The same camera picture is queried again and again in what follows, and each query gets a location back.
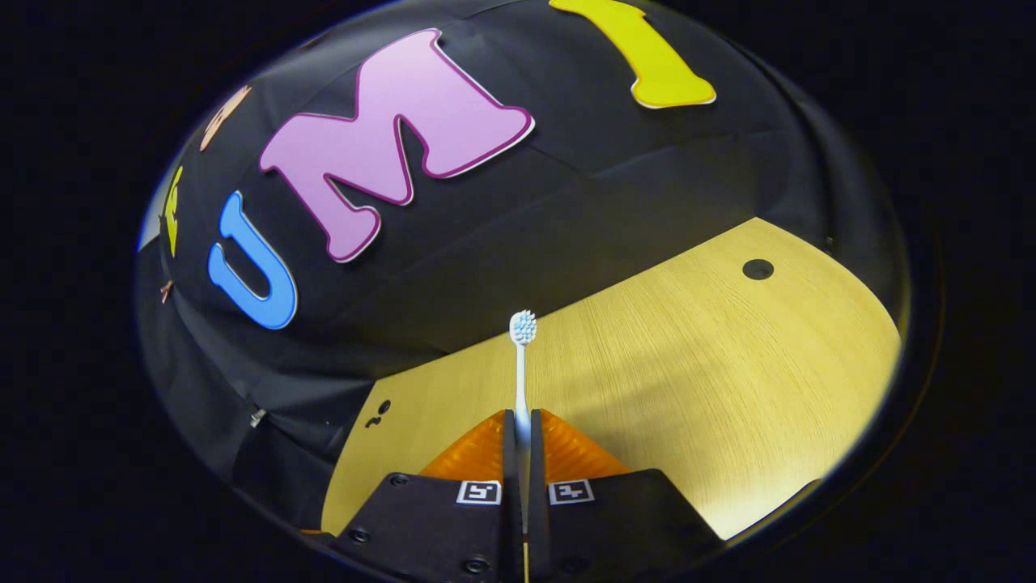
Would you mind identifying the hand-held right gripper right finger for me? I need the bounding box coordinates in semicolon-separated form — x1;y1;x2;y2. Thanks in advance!
529;408;726;581

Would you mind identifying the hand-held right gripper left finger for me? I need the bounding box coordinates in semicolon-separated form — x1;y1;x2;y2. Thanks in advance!
330;409;520;581

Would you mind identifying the light blue toothbrush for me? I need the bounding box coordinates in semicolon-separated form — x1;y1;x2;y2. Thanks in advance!
508;309;539;537

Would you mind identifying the black backdrop cloth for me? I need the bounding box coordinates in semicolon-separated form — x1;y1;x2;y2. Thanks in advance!
134;0;913;523

